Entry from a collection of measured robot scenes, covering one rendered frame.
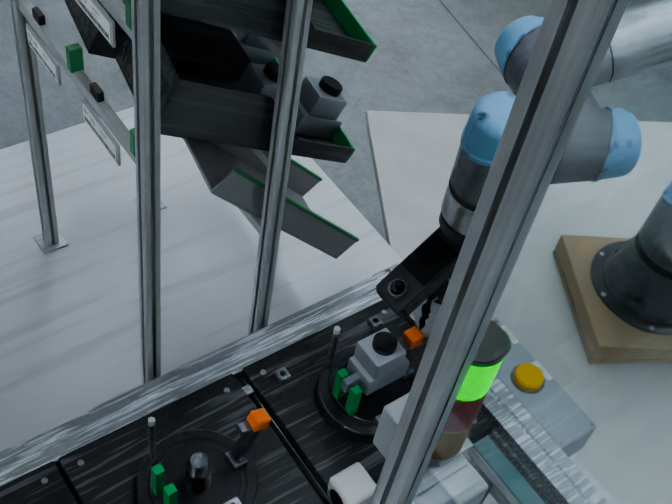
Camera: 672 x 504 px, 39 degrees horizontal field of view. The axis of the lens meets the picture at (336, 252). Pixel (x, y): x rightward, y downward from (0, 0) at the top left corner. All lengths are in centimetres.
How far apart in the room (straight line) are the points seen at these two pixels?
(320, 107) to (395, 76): 213
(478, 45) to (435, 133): 177
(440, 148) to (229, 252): 47
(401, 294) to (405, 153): 71
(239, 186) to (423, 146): 66
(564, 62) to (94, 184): 118
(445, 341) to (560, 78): 27
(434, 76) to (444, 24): 31
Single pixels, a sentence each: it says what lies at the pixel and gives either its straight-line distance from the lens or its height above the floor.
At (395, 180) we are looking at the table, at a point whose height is 86.
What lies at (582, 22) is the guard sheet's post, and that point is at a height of 174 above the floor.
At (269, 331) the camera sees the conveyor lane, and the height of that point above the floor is 96.
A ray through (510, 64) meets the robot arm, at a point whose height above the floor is 138.
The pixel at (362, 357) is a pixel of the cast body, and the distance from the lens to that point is 117.
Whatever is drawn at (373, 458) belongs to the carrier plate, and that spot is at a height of 97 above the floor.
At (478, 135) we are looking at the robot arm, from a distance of 96.
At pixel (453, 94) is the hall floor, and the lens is 330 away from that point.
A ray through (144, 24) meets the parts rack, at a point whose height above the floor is 149.
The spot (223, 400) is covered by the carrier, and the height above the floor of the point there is 97.
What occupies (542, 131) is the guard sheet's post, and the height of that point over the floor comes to 167.
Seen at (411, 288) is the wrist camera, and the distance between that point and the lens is 106.
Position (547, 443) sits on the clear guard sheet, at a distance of 72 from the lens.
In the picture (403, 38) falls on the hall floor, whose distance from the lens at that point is 349.
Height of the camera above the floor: 202
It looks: 48 degrees down
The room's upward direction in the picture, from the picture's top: 12 degrees clockwise
